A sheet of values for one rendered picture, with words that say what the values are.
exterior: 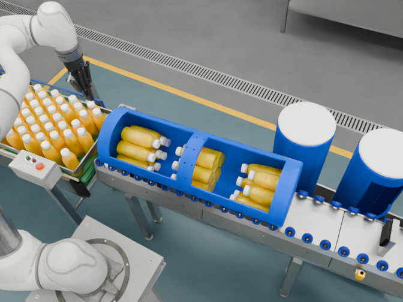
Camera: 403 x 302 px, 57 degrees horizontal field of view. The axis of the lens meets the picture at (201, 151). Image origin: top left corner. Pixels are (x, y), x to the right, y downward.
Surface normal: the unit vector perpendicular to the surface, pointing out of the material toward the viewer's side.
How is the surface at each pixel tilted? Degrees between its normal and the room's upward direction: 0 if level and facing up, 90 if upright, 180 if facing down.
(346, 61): 0
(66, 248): 9
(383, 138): 0
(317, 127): 0
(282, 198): 41
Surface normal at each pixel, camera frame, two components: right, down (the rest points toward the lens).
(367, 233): -0.07, -0.58
